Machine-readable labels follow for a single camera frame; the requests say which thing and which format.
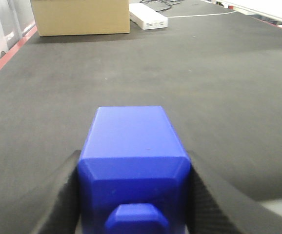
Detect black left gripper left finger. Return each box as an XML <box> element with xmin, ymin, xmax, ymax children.
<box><xmin>30</xmin><ymin>150</ymin><xmax>81</xmax><ymax>234</ymax></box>

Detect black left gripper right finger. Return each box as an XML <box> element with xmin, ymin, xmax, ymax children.
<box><xmin>186</xmin><ymin>150</ymin><xmax>282</xmax><ymax>234</ymax></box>

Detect large cardboard box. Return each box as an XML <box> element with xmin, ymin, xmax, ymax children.
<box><xmin>31</xmin><ymin>0</ymin><xmax>130</xmax><ymax>37</ymax></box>

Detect white long carton box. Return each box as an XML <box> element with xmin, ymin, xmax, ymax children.
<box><xmin>129</xmin><ymin>3</ymin><xmax>168</xmax><ymax>30</ymax></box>

